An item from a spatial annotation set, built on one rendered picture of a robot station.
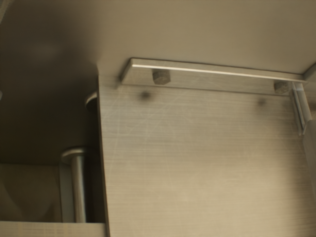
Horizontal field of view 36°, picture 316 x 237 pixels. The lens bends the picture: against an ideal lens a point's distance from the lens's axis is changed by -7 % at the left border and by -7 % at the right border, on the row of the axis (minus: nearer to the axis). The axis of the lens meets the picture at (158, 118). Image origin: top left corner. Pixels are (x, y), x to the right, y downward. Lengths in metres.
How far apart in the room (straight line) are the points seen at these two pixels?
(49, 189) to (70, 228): 0.26
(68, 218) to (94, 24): 0.32
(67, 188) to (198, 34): 0.32
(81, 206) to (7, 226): 0.21
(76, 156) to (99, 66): 0.21
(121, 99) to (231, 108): 0.11
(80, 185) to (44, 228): 0.21
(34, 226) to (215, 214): 0.15
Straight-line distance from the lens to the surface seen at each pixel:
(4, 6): 0.34
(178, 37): 0.41
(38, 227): 0.41
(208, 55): 0.44
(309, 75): 0.49
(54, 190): 0.66
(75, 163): 0.62
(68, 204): 0.64
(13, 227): 0.40
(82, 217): 0.60
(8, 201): 0.65
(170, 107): 0.46
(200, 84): 0.47
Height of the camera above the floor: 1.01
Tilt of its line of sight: 23 degrees down
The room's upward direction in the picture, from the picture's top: 174 degrees clockwise
